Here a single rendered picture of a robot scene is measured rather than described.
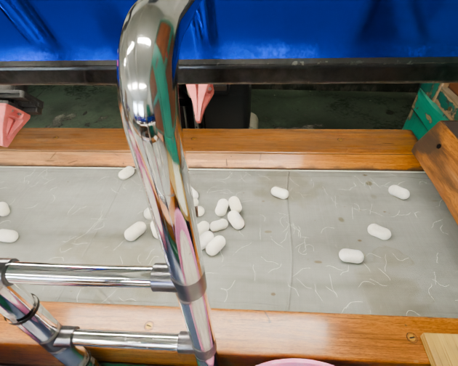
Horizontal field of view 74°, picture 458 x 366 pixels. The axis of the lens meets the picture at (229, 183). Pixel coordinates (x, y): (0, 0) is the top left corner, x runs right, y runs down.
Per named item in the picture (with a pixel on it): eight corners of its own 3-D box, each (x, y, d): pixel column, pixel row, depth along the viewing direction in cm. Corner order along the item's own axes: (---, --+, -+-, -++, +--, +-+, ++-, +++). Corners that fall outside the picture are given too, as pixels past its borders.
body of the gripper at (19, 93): (21, 99, 56) (25, 61, 57) (-32, 99, 57) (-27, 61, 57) (44, 111, 63) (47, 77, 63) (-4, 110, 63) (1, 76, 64)
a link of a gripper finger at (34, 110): (14, 142, 55) (19, 92, 56) (-24, 141, 55) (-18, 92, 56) (39, 150, 62) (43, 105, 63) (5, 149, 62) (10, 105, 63)
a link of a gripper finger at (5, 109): (1, 142, 55) (7, 92, 56) (-36, 141, 56) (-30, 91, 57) (27, 150, 62) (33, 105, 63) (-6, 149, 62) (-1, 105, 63)
